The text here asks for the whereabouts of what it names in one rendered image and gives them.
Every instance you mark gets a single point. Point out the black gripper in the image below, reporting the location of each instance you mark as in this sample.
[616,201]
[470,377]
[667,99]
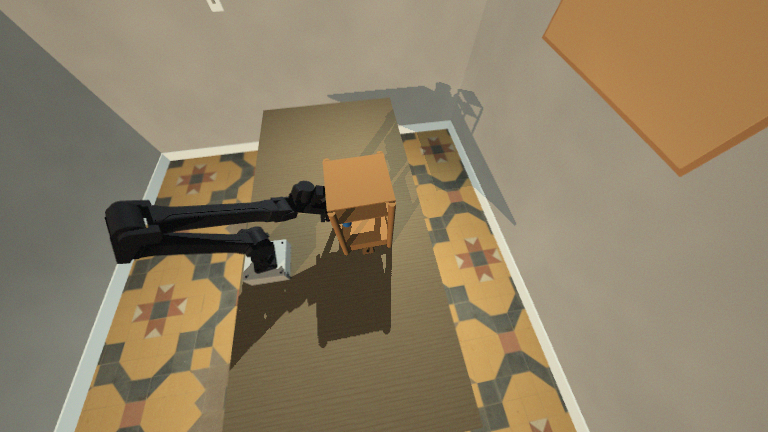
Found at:
[322,215]

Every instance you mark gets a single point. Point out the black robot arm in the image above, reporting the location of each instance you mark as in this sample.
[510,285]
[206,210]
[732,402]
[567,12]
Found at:
[130,239]

